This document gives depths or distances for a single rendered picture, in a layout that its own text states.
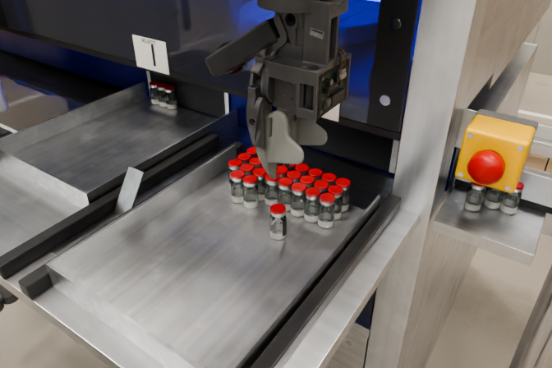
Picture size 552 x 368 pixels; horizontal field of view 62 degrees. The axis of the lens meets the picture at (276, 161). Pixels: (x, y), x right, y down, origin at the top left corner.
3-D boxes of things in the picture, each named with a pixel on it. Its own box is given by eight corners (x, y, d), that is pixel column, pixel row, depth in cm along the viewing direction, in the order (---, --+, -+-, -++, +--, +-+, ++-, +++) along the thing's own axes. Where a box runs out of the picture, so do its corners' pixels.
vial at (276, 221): (275, 227, 63) (275, 202, 61) (289, 233, 62) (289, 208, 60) (266, 236, 61) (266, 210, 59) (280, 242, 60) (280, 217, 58)
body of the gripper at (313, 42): (313, 130, 46) (319, 5, 40) (245, 109, 50) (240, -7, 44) (348, 103, 51) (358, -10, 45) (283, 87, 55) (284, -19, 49)
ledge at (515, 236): (457, 185, 76) (460, 175, 75) (545, 212, 70) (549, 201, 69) (430, 231, 66) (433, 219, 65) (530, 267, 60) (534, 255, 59)
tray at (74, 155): (145, 96, 103) (143, 80, 101) (237, 125, 90) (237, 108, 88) (-6, 161, 78) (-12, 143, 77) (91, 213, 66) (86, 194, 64)
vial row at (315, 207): (235, 181, 73) (233, 157, 70) (336, 223, 64) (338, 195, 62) (226, 188, 71) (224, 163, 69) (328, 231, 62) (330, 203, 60)
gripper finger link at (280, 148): (293, 200, 51) (301, 121, 47) (250, 183, 54) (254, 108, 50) (308, 190, 53) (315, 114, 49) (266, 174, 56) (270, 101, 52)
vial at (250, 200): (249, 198, 69) (248, 172, 66) (261, 203, 68) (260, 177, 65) (240, 205, 67) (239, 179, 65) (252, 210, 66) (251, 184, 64)
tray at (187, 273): (235, 162, 78) (234, 144, 76) (378, 216, 66) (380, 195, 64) (52, 286, 54) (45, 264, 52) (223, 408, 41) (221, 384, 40)
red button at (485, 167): (470, 167, 59) (477, 140, 57) (503, 177, 57) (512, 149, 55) (462, 181, 56) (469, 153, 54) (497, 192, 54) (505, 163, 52)
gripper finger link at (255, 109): (255, 153, 50) (259, 73, 46) (245, 149, 50) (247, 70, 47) (280, 140, 53) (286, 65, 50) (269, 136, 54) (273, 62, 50)
